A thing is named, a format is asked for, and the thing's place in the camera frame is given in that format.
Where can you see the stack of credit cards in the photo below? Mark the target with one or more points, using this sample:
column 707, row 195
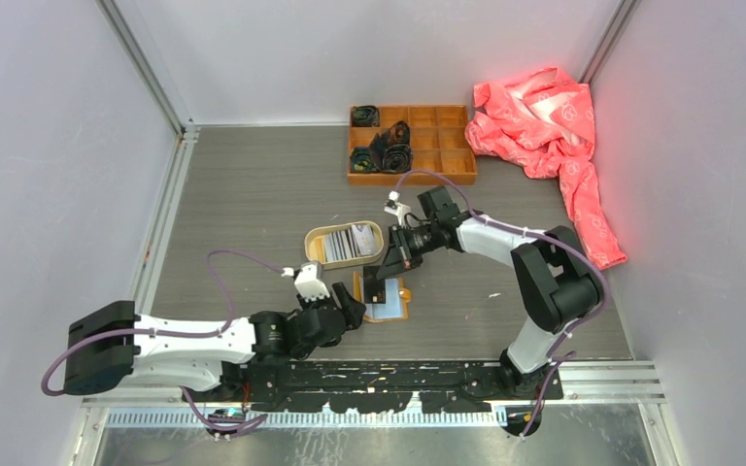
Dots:
column 350, row 242

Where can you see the dark rolled fabric top left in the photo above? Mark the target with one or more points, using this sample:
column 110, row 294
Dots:
column 365, row 116

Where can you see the orange leather card holder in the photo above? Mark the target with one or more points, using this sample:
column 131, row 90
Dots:
column 390, row 303

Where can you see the dark rolled fabric bottom left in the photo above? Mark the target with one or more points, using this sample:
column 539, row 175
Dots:
column 361, row 161

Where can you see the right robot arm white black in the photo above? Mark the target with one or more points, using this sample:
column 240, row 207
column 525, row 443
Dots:
column 558, row 284

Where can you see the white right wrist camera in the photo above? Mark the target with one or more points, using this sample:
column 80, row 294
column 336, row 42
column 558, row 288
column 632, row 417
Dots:
column 393, row 206

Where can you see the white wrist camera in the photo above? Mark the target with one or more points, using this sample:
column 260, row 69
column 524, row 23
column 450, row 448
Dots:
column 393, row 206
column 308, row 282

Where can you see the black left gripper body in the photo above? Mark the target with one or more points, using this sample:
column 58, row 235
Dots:
column 314, row 304

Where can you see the beige oval card tray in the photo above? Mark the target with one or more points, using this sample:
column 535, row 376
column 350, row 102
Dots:
column 314, row 250

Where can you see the dark credit card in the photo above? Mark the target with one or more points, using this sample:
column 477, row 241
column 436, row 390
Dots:
column 373, row 285

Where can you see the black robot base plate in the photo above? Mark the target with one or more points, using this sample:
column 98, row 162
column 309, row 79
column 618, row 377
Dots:
column 372, row 387

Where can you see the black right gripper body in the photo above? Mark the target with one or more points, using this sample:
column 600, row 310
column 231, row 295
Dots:
column 417, row 242

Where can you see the dark rolled fabric bottom centre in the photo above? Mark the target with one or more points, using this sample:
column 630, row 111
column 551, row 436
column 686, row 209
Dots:
column 397, row 159

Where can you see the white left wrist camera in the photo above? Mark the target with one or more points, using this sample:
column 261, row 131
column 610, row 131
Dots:
column 308, row 282

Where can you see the pink crumpled cloth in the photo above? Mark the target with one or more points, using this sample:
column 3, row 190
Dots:
column 545, row 124

